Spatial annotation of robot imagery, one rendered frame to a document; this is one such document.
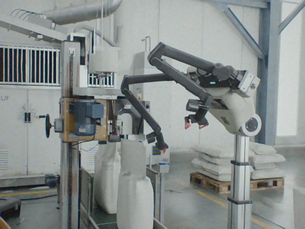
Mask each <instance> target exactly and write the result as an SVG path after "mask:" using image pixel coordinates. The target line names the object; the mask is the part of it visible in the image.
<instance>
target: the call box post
mask: <svg viewBox="0 0 305 229"><path fill-rule="evenodd" d="M164 178H165V173H160V203H159V221H160V223H161V224H163V219H164Z"/></svg>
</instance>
